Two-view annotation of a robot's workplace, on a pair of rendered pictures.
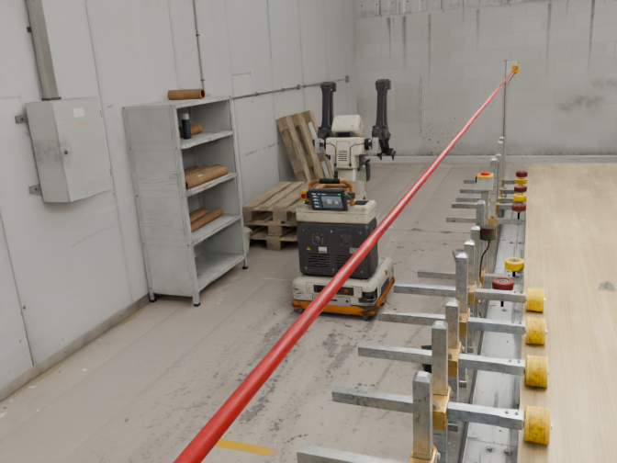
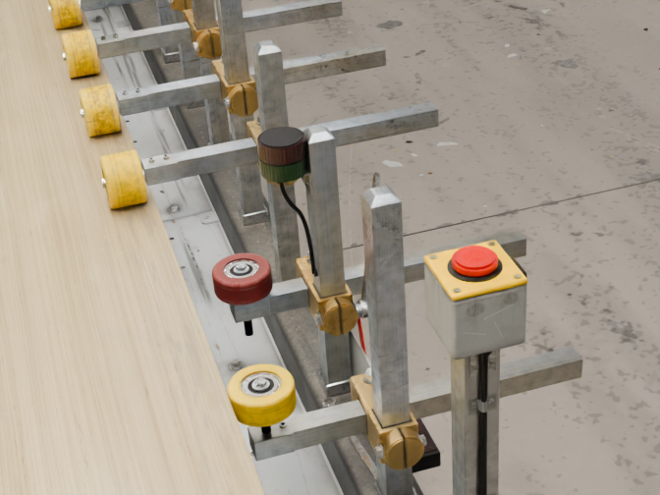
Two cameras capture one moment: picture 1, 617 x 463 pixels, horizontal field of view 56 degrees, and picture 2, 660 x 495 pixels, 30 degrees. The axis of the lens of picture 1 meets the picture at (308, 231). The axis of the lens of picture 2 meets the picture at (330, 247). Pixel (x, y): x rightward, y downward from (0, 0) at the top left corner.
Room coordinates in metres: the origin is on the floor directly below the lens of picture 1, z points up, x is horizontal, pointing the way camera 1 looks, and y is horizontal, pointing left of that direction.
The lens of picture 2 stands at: (3.34, -1.47, 1.82)
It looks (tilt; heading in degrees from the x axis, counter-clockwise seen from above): 33 degrees down; 144
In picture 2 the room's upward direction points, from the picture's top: 4 degrees counter-clockwise
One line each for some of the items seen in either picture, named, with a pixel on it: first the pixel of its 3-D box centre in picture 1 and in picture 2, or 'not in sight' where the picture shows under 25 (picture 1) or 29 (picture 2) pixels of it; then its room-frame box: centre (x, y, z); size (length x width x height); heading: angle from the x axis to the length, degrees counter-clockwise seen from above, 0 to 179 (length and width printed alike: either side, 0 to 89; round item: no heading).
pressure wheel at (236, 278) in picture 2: (502, 292); (245, 300); (2.14, -0.75, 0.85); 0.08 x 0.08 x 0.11
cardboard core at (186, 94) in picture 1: (186, 94); not in sight; (4.83, 0.91, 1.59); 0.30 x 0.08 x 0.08; 69
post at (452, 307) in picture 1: (452, 376); (211, 76); (1.52, -0.39, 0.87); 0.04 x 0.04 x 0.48; 69
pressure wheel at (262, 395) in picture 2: (513, 271); (264, 417); (2.36, -0.88, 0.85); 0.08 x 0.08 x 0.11
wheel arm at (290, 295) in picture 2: not in sight; (380, 275); (2.21, -0.57, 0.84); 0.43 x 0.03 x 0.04; 69
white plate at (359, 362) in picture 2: not in sight; (357, 365); (2.25, -0.65, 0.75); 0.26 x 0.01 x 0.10; 159
